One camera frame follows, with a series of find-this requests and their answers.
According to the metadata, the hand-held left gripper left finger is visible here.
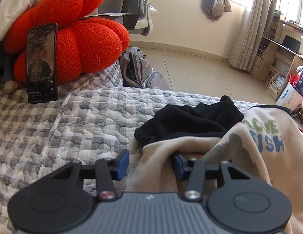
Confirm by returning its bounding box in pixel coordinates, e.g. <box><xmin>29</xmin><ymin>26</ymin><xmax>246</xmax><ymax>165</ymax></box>
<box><xmin>48</xmin><ymin>149</ymin><xmax>130</xmax><ymax>202</ymax></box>

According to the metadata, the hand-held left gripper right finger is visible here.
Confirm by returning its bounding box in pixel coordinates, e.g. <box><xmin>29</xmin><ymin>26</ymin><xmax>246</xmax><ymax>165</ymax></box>
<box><xmin>172</xmin><ymin>153</ymin><xmax>240</xmax><ymax>202</ymax></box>

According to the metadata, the beige and black bear shirt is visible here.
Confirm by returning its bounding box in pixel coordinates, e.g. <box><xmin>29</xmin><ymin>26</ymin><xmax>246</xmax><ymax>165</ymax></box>
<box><xmin>127</xmin><ymin>95</ymin><xmax>303</xmax><ymax>234</ymax></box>

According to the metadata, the grey checked quilted blanket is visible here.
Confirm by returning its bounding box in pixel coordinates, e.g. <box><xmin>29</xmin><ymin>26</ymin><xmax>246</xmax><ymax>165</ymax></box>
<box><xmin>0</xmin><ymin>61</ymin><xmax>264</xmax><ymax>234</ymax></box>

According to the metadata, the grey quilted bag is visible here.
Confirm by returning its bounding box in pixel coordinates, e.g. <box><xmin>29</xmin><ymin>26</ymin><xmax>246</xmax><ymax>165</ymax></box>
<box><xmin>119</xmin><ymin>46</ymin><xmax>173</xmax><ymax>90</ymax></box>

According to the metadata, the red knitted flower pillow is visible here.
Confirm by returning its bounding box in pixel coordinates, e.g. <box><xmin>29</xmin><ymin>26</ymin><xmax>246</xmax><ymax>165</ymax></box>
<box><xmin>4</xmin><ymin>0</ymin><xmax>130</xmax><ymax>83</ymax></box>

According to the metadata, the black smartphone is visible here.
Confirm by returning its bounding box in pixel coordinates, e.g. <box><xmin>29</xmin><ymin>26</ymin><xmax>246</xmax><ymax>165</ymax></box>
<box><xmin>26</xmin><ymin>23</ymin><xmax>59</xmax><ymax>103</ymax></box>

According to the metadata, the white paper shopping bag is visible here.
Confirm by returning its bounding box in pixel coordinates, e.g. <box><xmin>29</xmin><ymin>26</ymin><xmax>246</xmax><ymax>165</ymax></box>
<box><xmin>275</xmin><ymin>74</ymin><xmax>303</xmax><ymax>110</ymax></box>

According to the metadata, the wooden desk with shelves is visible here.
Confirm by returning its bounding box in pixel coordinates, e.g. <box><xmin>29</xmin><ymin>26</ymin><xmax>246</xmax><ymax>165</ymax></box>
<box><xmin>249</xmin><ymin>11</ymin><xmax>303</xmax><ymax>100</ymax></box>

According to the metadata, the white paper sheet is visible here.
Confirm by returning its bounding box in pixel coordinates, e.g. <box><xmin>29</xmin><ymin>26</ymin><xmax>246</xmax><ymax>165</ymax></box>
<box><xmin>79</xmin><ymin>12</ymin><xmax>127</xmax><ymax>21</ymax></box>

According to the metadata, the red and blue bag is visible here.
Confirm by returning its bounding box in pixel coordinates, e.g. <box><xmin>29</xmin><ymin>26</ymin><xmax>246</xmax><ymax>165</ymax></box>
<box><xmin>289</xmin><ymin>66</ymin><xmax>303</xmax><ymax>95</ymax></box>

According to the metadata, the beige patterned curtain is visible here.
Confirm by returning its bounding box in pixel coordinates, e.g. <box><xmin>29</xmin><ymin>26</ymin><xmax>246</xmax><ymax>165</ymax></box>
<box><xmin>228</xmin><ymin>0</ymin><xmax>284</xmax><ymax>72</ymax></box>

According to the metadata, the black box on chair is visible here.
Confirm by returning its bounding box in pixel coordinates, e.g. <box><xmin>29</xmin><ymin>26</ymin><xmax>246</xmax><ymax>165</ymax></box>
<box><xmin>123</xmin><ymin>0</ymin><xmax>140</xmax><ymax>30</ymax></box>

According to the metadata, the white office chair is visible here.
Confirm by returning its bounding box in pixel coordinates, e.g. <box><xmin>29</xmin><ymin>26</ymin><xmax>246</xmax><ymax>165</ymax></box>
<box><xmin>98</xmin><ymin>0</ymin><xmax>158</xmax><ymax>36</ymax></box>

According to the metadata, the grey hanging bag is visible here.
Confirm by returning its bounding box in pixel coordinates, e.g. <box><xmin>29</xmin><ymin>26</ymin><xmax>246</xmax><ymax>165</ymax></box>
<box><xmin>202</xmin><ymin>0</ymin><xmax>232</xmax><ymax>22</ymax></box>

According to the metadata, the black laptop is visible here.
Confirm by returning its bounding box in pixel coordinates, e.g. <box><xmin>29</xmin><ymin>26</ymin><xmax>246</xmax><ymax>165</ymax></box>
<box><xmin>281</xmin><ymin>35</ymin><xmax>301</xmax><ymax>53</ymax></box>

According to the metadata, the beige pillow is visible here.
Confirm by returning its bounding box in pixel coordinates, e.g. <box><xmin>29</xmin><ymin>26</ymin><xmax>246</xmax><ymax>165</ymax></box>
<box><xmin>0</xmin><ymin>0</ymin><xmax>76</xmax><ymax>45</ymax></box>

